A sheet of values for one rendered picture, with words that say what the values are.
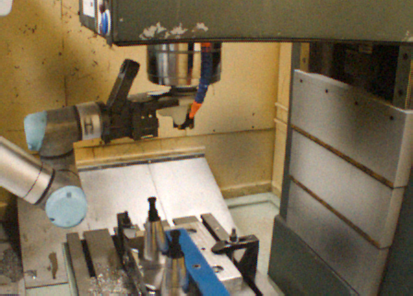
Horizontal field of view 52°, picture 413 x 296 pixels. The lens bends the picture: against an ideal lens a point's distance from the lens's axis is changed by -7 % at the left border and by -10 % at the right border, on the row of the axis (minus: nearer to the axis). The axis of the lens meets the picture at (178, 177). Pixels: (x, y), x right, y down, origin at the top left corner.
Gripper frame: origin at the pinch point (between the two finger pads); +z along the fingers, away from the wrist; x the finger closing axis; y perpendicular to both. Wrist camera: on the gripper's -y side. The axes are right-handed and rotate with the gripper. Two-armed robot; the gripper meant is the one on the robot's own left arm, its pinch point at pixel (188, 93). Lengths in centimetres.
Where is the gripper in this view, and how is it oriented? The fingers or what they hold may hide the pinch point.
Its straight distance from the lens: 99.6
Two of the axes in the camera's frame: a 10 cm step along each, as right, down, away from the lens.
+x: 3.8, 3.7, -8.5
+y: 0.5, 9.1, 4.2
